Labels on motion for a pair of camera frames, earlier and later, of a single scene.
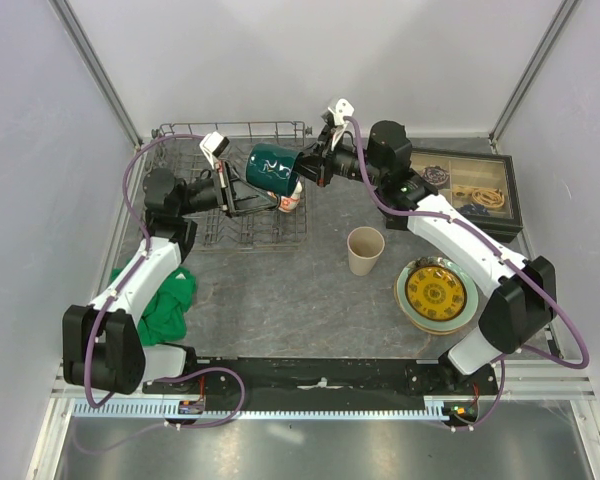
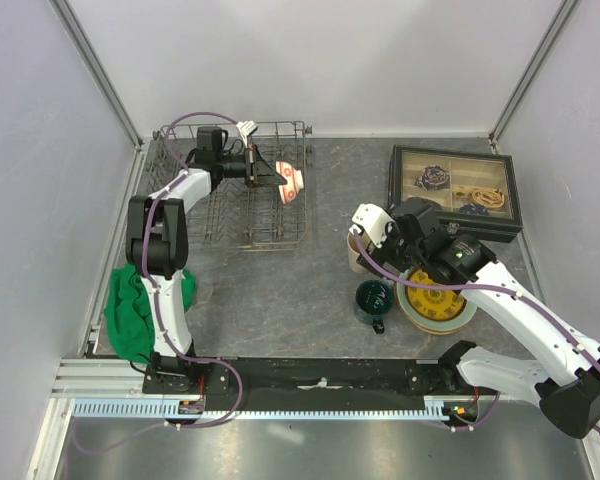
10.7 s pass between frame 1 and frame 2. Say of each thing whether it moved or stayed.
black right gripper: moved
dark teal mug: moved
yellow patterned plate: stayed
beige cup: stayed
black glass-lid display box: stayed
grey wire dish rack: stayed
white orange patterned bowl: moved
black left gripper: moved
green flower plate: stayed
